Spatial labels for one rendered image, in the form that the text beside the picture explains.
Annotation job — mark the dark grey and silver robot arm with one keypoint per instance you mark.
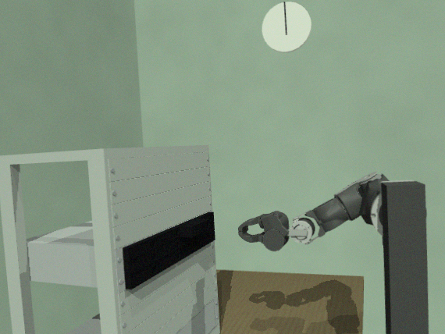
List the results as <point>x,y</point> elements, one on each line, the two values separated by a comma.
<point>347,204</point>

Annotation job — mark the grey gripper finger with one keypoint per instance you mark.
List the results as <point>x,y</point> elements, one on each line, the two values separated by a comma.
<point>250,222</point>
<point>251,238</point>

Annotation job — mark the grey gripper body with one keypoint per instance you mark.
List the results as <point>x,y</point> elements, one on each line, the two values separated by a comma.
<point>275,233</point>

